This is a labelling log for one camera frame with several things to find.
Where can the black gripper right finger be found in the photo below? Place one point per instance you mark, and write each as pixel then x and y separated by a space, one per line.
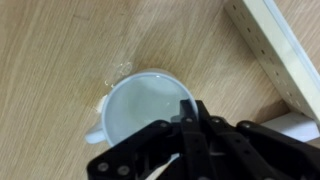
pixel 249 151

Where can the white power strip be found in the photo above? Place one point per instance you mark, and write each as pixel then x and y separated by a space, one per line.
pixel 280 54

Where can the white mug cup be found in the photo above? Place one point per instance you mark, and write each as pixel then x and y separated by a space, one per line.
pixel 135 102

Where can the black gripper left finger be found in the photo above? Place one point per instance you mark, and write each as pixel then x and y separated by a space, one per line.
pixel 136 157

